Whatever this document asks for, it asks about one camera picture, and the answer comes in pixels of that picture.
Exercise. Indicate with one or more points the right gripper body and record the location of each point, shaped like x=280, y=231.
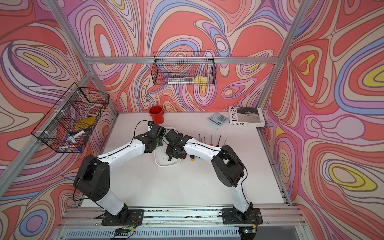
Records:
x=171, y=152

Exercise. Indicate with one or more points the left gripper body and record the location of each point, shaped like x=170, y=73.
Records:
x=158, y=143

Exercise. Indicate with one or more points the white plastic storage box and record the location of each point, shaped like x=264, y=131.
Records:
x=162, y=160

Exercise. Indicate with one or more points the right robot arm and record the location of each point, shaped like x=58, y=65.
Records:
x=228, y=167

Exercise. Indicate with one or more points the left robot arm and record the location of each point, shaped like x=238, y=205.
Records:
x=93, y=177

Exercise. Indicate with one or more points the red metal cup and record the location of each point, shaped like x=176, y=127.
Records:
x=157, y=115

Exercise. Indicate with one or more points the grey calculator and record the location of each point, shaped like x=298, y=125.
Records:
x=218, y=119

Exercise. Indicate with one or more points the yellow sponge in basket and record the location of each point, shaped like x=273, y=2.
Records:
x=201, y=80

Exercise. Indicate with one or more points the white Lover book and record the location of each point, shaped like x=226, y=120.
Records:
x=246, y=117

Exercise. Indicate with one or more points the yellow item left basket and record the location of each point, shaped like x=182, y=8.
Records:
x=85, y=123

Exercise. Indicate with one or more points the white marker left basket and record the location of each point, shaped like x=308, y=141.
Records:
x=73, y=136

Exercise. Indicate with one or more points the black wire basket back wall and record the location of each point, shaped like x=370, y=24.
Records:
x=181, y=67

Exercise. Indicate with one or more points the black wire basket wall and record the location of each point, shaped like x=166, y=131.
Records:
x=181, y=67
x=77, y=103

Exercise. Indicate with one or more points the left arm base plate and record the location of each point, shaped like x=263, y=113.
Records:
x=127, y=217

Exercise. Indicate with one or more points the black wire basket left wall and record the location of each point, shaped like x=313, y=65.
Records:
x=77, y=103

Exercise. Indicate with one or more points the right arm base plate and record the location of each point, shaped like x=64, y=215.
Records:
x=232, y=216

